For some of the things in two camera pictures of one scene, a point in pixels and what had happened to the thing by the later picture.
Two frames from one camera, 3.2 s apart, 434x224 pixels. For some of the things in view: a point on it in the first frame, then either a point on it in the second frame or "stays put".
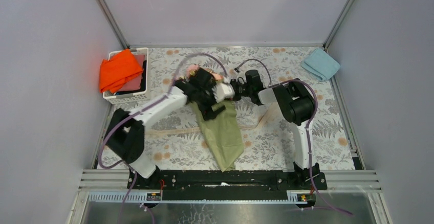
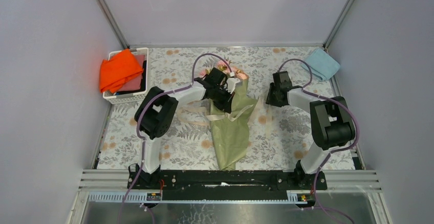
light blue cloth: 320,64 stays put
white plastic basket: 132,97 stays put
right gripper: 234,83 to 269,99
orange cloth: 117,69 stays put
